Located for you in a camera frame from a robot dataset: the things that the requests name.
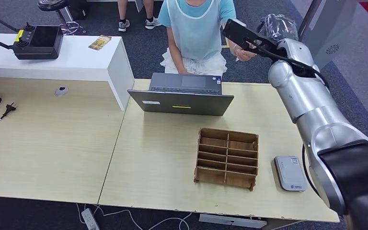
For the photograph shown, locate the person's left hand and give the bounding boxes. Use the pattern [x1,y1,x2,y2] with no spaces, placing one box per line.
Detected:
[234,44,257,62]

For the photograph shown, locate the wooden slotted card organizer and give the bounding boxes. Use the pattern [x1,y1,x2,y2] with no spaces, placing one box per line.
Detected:
[193,127,260,192]

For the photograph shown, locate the standing person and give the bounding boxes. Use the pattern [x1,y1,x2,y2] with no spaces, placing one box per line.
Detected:
[118,0,162,33]

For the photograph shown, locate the grey card reader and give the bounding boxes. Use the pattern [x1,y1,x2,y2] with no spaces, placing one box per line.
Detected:
[273,155,308,192]

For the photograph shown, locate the autumn hotel card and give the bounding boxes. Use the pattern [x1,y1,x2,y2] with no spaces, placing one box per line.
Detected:
[88,34,112,51]

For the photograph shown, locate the grey laptop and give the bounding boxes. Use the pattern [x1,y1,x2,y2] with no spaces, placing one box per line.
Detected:
[127,72,235,117]

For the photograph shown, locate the grey kiosk stand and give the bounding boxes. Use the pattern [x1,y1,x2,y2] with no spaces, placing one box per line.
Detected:
[298,0,361,69]

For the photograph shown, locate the grey under-desk bar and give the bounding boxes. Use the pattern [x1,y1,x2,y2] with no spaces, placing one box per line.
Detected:
[198,213,267,229]

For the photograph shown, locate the black case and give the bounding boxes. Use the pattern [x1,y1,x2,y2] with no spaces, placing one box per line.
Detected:
[68,0,92,20]

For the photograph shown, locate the white raised counter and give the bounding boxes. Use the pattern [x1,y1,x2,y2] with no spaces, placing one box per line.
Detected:
[0,33,135,111]

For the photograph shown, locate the black round stool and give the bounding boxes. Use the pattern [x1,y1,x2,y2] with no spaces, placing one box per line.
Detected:
[38,0,88,35]

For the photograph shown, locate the black remote controller with antennas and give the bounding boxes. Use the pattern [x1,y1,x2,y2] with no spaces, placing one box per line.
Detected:
[0,8,64,60]

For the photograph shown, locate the white power strip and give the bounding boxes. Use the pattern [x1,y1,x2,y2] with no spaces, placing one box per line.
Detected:
[81,208,101,230]

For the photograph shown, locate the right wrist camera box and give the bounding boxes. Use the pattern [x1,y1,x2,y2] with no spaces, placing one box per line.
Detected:
[222,18,278,58]

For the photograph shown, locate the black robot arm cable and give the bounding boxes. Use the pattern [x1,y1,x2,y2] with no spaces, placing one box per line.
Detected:
[251,39,331,197]

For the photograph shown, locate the chrome stanchion post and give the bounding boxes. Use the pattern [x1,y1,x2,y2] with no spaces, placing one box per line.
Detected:
[298,0,315,35]

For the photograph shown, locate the white floor cable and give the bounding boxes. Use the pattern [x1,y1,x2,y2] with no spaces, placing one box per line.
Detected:
[76,205,192,230]

